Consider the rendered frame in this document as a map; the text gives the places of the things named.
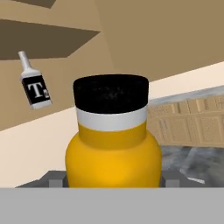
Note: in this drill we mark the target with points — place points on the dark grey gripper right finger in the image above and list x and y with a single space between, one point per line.
175 179

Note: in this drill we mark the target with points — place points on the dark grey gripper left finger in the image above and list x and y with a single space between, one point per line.
52 180

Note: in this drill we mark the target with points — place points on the yellow bottle with black cap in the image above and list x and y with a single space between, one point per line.
112 157

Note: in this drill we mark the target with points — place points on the beige cabinet run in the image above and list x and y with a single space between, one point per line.
189 122

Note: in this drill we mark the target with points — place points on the white bottle with black label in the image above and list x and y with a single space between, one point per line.
35 87

